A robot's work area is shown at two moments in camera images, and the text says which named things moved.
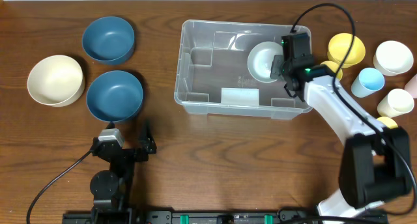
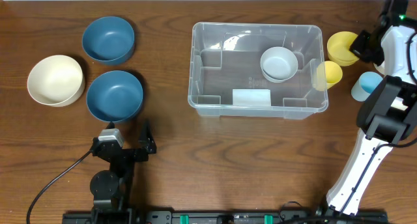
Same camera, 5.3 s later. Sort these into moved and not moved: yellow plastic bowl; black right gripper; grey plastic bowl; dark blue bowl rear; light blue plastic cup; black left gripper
Moved: grey plastic bowl; black right gripper
Not moved: light blue plastic cup; yellow plastic bowl; black left gripper; dark blue bowl rear
